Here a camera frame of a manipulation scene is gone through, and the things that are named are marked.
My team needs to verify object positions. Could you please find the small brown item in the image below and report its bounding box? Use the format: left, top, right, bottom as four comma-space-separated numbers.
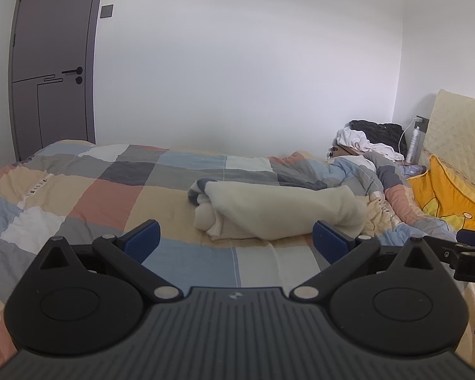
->
328, 145, 359, 159

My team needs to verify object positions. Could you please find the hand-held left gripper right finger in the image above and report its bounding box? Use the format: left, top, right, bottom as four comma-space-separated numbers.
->
289, 219, 438, 299

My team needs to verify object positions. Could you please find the grey door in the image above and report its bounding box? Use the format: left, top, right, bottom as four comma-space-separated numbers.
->
8, 0, 107, 163

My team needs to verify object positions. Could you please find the white spray bottle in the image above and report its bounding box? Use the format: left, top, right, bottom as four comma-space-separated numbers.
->
405, 124, 423, 164

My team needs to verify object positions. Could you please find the black garment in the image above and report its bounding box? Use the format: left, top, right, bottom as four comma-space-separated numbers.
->
349, 119, 404, 155

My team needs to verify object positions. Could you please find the black door handle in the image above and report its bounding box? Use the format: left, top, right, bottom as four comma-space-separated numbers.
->
61, 66, 84, 85

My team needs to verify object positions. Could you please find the cream striped sweater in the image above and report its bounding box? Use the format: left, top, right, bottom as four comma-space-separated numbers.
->
187, 179, 368, 241

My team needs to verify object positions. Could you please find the yellow pillow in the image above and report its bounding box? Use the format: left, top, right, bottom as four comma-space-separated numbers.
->
406, 154, 475, 233

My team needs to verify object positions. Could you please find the checked patchwork quilt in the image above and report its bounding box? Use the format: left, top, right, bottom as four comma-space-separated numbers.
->
0, 139, 475, 371

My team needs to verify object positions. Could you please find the white garment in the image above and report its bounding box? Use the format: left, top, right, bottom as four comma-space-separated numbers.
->
336, 127, 405, 163

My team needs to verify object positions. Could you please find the cream quilted headboard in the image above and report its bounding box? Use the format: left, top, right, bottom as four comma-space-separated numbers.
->
423, 89, 475, 199

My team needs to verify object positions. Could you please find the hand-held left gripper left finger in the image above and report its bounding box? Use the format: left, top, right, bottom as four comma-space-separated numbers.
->
28, 219, 181, 301

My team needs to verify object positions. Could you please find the white charging cable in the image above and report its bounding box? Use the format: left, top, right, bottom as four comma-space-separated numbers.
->
398, 121, 418, 155

